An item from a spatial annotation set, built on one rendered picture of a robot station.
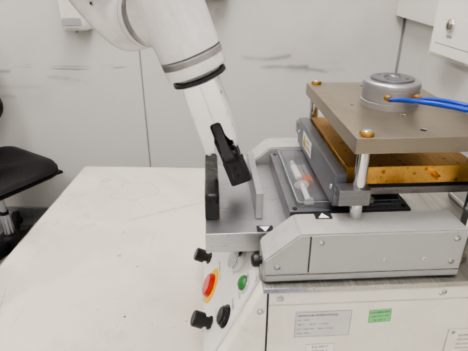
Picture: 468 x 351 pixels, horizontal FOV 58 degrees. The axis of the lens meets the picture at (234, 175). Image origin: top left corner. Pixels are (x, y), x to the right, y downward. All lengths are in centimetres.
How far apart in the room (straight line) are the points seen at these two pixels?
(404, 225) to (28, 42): 198
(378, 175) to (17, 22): 195
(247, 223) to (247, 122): 155
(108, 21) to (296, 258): 38
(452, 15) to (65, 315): 80
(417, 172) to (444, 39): 28
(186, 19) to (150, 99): 160
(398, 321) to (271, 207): 23
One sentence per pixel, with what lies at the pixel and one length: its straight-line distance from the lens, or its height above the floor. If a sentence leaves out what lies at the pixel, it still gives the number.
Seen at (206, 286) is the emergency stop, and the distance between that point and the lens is 74.
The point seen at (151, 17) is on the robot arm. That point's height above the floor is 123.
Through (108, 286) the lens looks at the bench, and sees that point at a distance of 85.
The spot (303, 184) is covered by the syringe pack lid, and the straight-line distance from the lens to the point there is 62.
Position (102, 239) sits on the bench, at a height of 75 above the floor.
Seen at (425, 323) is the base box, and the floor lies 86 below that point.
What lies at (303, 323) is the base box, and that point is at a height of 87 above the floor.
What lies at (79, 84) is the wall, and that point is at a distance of 221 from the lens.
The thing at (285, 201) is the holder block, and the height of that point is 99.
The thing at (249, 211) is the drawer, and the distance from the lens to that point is 61.
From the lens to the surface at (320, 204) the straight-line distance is 58.
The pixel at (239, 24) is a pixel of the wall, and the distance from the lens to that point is 200.
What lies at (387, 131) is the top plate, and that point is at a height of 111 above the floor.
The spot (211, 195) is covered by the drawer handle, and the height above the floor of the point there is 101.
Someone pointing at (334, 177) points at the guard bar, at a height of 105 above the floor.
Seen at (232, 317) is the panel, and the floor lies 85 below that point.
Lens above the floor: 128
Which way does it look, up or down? 26 degrees down
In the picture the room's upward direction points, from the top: straight up
